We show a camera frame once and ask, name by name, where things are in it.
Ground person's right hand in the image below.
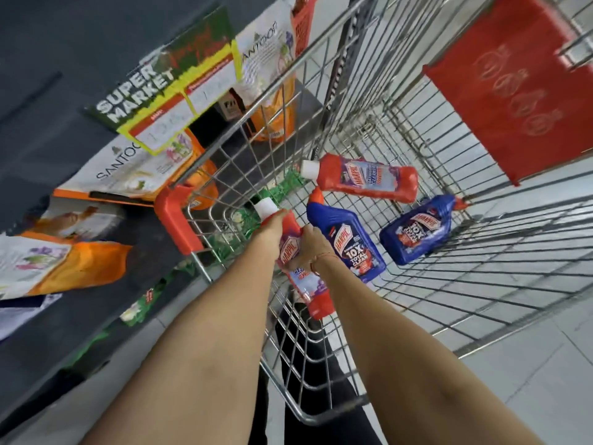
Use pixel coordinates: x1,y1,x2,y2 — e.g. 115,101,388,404
282,225,336,275

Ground person's left hand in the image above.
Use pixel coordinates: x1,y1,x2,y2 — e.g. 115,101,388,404
252,210,290,258

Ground red toilet cleaner bottle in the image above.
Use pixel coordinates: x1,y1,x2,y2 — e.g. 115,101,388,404
301,153,419,204
253,197,335,320

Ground person's right forearm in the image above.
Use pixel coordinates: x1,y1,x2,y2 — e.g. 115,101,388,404
311,255,546,445

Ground person's left forearm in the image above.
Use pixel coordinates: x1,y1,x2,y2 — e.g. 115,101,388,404
80,243,281,445

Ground row of green packets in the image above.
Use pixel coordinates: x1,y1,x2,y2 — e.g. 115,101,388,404
65,169,307,369

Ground blue toilet cleaner bottle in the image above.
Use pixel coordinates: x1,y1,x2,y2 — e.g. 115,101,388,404
306,187,387,283
379,194,469,266

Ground red plastic cart corner bumper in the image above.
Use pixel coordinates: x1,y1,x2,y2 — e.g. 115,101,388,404
154,184,205,256

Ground person's black trousers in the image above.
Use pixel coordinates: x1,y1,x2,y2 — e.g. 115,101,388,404
249,292,383,445

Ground small brown white box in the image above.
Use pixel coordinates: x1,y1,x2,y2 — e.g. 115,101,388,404
216,89,247,122

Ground white orange refill pouch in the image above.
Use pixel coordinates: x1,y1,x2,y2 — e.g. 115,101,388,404
234,0,298,143
0,231,133,301
52,129,219,210
27,197,127,242

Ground green yellow shelf price sign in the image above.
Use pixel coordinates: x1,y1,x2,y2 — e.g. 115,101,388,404
85,4,242,156

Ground red plastic basket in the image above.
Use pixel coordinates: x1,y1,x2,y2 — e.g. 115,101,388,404
291,0,321,57

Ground red cart seat flap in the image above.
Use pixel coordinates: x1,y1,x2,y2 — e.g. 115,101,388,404
423,0,593,187

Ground thin red string bracelet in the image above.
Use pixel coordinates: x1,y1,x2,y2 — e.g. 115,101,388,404
309,252,340,275

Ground metal wire shopping cart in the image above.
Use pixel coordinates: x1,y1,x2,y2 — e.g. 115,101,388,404
155,0,593,427

